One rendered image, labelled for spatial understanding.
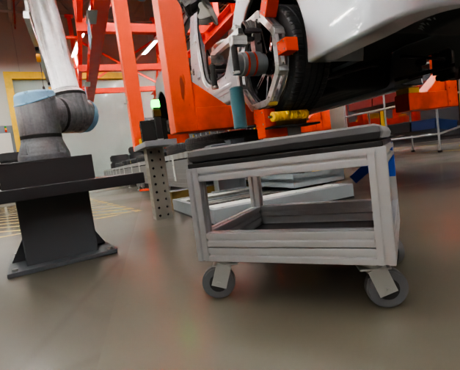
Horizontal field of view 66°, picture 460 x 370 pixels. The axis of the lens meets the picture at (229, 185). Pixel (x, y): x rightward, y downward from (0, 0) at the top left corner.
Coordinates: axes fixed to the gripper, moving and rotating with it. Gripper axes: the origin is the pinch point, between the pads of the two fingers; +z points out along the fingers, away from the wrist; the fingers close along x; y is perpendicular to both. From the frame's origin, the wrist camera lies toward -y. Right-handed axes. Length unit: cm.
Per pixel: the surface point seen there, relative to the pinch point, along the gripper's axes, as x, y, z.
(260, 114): -92, -13, 15
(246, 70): -81, -19, -9
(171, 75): -110, 17, -45
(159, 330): 46, 57, 71
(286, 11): -66, -52, -18
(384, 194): 56, 9, 73
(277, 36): -64, -39, -8
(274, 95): -83, -24, 12
